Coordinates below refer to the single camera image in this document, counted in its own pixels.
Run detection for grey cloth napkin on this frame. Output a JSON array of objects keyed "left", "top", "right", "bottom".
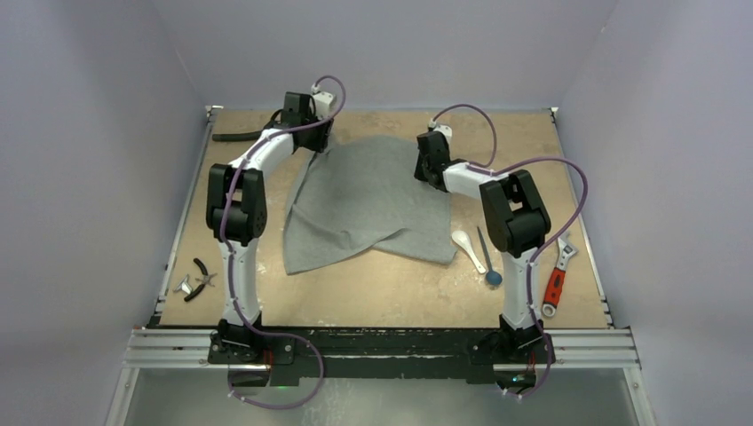
[{"left": 282, "top": 135, "right": 456, "bottom": 274}]

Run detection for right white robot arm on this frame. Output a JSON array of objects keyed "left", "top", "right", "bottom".
[{"left": 415, "top": 130, "right": 551, "bottom": 361}]

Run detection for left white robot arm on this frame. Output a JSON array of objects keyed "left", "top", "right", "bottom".
[{"left": 205, "top": 88, "right": 337, "bottom": 363}]

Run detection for black foam tube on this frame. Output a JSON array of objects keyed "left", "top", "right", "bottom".
[{"left": 211, "top": 130, "right": 262, "bottom": 143}]

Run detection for red adjustable wrench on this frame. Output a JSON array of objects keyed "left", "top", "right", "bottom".
[{"left": 542, "top": 231, "right": 578, "bottom": 319}]

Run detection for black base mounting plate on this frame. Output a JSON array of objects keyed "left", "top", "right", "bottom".
[{"left": 208, "top": 321, "right": 554, "bottom": 387}]

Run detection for small silver metal clip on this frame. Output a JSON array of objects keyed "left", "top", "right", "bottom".
[{"left": 172, "top": 274, "right": 193, "bottom": 296}]

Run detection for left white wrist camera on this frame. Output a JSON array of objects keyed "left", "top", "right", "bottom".
[{"left": 311, "top": 86, "right": 337, "bottom": 120}]

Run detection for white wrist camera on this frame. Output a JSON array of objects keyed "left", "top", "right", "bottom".
[
  {"left": 428, "top": 121, "right": 453, "bottom": 143},
  {"left": 311, "top": 86, "right": 337, "bottom": 120}
]

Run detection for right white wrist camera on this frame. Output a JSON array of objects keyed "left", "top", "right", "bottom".
[{"left": 428, "top": 121, "right": 453, "bottom": 143}]

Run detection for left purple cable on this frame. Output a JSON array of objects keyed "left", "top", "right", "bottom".
[{"left": 218, "top": 75, "right": 347, "bottom": 411}]

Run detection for purple cable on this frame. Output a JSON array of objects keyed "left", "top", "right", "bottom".
[
  {"left": 431, "top": 104, "right": 590, "bottom": 401},
  {"left": 218, "top": 75, "right": 347, "bottom": 411}
]

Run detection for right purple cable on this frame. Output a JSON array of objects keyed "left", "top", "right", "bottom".
[{"left": 431, "top": 104, "right": 590, "bottom": 401}]

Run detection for black handled pliers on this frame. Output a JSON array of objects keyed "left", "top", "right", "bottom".
[{"left": 184, "top": 257, "right": 217, "bottom": 303}]

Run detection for aluminium frame rail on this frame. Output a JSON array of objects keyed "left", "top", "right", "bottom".
[{"left": 123, "top": 329, "right": 640, "bottom": 369}]

